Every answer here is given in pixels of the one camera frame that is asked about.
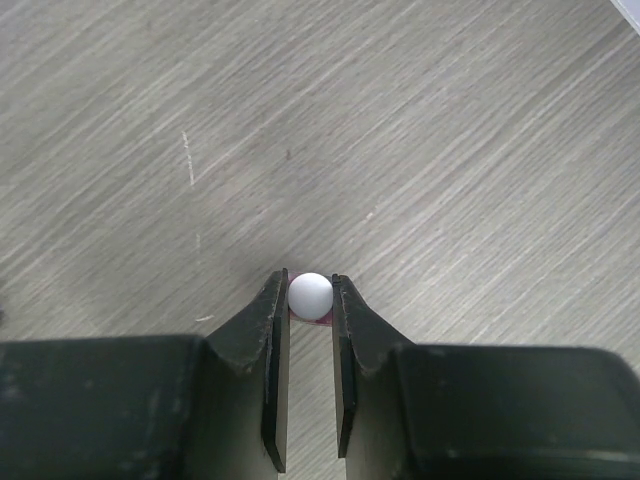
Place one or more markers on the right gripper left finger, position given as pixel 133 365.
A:
pixel 153 406

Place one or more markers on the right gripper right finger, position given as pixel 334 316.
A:
pixel 439 411

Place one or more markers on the purple nail polish bottle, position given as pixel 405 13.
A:
pixel 312 320

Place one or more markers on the white nail polish brush cap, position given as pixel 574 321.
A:
pixel 311 296

